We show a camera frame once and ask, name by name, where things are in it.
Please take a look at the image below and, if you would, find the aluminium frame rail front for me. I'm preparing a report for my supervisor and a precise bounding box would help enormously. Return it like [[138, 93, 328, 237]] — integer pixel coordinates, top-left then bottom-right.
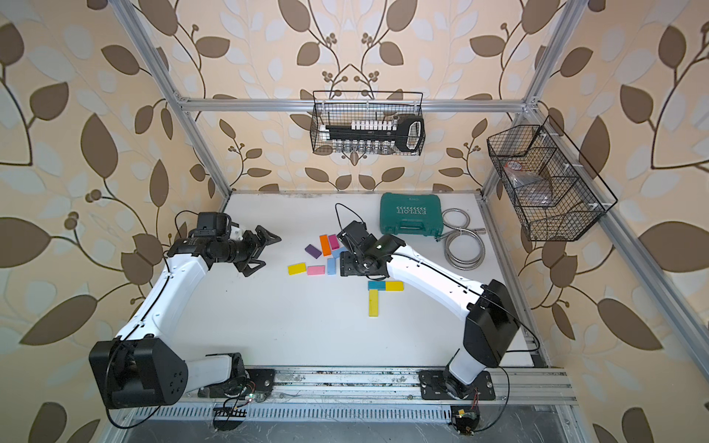
[[118, 364, 578, 408]]

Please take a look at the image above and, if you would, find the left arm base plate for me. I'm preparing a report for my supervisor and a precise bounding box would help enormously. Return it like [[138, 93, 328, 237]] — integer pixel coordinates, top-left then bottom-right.
[[198, 368, 276, 402]]

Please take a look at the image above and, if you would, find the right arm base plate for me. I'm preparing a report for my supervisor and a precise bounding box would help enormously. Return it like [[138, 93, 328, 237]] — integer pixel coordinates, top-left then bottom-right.
[[417, 369, 496, 402]]

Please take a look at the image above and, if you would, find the small yellow block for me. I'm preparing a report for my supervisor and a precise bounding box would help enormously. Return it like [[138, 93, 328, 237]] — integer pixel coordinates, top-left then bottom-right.
[[385, 281, 404, 292]]

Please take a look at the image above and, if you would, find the black wire basket wall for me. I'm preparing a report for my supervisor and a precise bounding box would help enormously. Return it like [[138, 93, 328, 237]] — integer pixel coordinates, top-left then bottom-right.
[[309, 90, 426, 156], [487, 116, 618, 242]]

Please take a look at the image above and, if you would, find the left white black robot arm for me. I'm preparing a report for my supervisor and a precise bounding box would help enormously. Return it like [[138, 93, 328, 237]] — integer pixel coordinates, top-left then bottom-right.
[[89, 212, 282, 410]]

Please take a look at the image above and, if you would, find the black wire basket right wall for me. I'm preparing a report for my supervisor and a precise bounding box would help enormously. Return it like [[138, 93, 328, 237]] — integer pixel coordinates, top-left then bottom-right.
[[487, 116, 618, 242]]

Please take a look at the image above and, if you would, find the green plastic tool case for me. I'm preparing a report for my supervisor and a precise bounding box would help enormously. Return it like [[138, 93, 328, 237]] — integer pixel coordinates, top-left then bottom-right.
[[380, 193, 444, 237]]

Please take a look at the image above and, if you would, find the black wire basket back wall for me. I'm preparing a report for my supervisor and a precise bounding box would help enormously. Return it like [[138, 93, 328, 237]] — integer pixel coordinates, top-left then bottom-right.
[[309, 90, 426, 156]]

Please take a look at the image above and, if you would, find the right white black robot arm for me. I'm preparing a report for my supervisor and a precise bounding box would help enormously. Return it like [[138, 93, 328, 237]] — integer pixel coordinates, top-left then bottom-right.
[[337, 221, 521, 399]]

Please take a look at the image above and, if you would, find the large yellow block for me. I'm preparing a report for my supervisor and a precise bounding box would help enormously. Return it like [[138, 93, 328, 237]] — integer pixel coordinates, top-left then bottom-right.
[[287, 263, 308, 276]]

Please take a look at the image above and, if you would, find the plastic bag in basket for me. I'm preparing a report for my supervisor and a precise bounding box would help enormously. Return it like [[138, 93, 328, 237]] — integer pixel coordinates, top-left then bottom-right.
[[504, 161, 553, 207]]

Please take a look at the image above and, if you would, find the purple block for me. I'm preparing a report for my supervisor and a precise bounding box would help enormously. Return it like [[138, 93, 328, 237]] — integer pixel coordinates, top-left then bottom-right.
[[305, 245, 322, 258]]

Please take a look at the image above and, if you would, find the coiled metal hose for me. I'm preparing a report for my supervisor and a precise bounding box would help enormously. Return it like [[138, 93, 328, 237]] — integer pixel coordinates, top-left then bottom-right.
[[436, 207, 487, 271]]

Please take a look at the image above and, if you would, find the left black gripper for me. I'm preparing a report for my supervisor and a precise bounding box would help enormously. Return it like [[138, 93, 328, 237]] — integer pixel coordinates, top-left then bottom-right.
[[215, 224, 280, 274]]

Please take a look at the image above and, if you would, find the black white tool in basket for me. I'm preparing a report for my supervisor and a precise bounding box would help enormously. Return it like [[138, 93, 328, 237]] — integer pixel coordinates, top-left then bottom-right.
[[315, 116, 426, 155]]

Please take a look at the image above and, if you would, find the pink block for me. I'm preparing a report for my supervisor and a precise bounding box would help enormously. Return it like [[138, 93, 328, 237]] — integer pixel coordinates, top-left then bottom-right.
[[306, 265, 327, 276]]

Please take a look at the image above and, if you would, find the orange block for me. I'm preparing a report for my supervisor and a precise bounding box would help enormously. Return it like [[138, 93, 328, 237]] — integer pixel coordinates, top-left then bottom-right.
[[319, 234, 332, 257]]

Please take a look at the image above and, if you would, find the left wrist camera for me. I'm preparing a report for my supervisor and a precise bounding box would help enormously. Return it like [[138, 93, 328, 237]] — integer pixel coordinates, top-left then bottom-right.
[[190, 212, 239, 239]]

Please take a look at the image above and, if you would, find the long yellow block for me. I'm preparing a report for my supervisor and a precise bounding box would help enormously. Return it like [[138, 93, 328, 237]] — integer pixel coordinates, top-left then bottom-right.
[[369, 290, 380, 317]]

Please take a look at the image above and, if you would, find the teal block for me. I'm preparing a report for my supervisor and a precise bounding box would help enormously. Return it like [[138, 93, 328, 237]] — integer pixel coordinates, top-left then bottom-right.
[[367, 281, 387, 291]]

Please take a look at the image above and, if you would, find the magenta block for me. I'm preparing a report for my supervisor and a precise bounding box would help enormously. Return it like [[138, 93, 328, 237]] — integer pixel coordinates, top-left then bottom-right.
[[328, 234, 341, 251]]

